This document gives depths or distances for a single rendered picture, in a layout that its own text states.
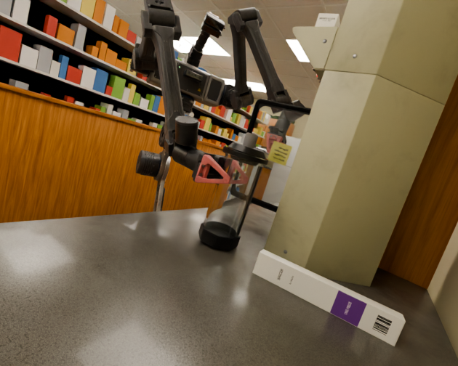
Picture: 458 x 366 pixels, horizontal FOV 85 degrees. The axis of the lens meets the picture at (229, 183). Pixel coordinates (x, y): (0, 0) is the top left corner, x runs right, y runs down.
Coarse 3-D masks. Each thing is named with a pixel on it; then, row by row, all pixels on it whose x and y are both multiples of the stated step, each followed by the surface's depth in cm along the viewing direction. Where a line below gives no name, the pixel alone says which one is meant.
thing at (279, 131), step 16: (272, 112) 96; (288, 112) 93; (256, 128) 99; (272, 128) 96; (288, 128) 93; (304, 128) 90; (256, 144) 99; (272, 144) 96; (288, 144) 93; (272, 160) 96; (288, 160) 93; (272, 176) 96; (288, 176) 93; (256, 192) 98; (272, 192) 95
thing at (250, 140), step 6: (246, 138) 56; (252, 138) 56; (234, 144) 55; (240, 144) 56; (246, 144) 56; (252, 144) 56; (240, 150) 53; (246, 150) 53; (252, 150) 54; (258, 150) 54; (258, 156) 54; (264, 156) 56
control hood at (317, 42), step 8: (296, 32) 62; (304, 32) 61; (312, 32) 60; (320, 32) 59; (328, 32) 58; (336, 32) 57; (304, 40) 61; (312, 40) 60; (320, 40) 59; (328, 40) 58; (304, 48) 61; (312, 48) 60; (320, 48) 59; (328, 48) 58; (312, 56) 60; (320, 56) 59; (328, 56) 58; (312, 64) 60; (320, 64) 59; (320, 72) 60; (320, 80) 77
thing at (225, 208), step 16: (224, 160) 56; (240, 160) 54; (240, 176) 54; (256, 176) 56; (224, 192) 55; (240, 192) 55; (208, 208) 59; (224, 208) 56; (240, 208) 56; (208, 224) 58; (224, 224) 56; (240, 224) 58
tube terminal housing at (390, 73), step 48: (384, 0) 53; (432, 0) 52; (336, 48) 57; (384, 48) 52; (432, 48) 54; (336, 96) 57; (384, 96) 54; (432, 96) 56; (336, 144) 56; (384, 144) 56; (288, 192) 62; (336, 192) 57; (384, 192) 59; (288, 240) 61; (336, 240) 59; (384, 240) 62
